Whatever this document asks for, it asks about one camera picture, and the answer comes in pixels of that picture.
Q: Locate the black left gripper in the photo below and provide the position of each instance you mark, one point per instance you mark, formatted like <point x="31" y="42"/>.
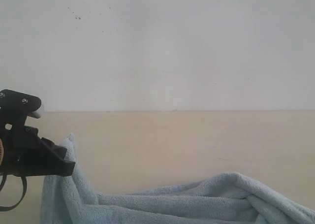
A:
<point x="25" y="154"/>

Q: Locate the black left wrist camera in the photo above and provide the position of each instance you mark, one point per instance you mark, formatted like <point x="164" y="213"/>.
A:
<point x="15" y="107"/>

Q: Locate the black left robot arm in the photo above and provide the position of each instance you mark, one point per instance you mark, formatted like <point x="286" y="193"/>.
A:
<point x="24" y="153"/>

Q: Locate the light blue fluffy towel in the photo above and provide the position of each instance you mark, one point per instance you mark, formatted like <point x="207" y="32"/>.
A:
<point x="227" y="198"/>

